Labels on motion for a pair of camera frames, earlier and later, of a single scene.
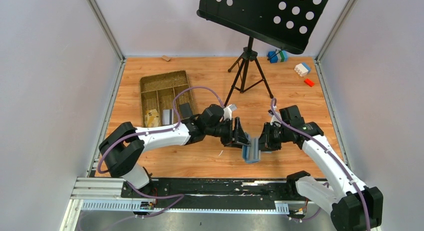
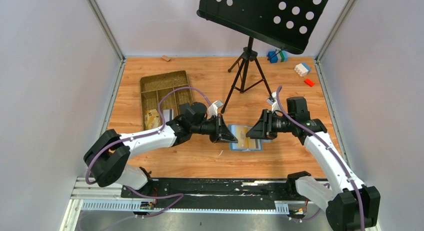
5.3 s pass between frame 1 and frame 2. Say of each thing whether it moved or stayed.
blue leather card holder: moved
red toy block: stayed
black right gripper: moved
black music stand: stayed
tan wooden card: stayed
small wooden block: stayed
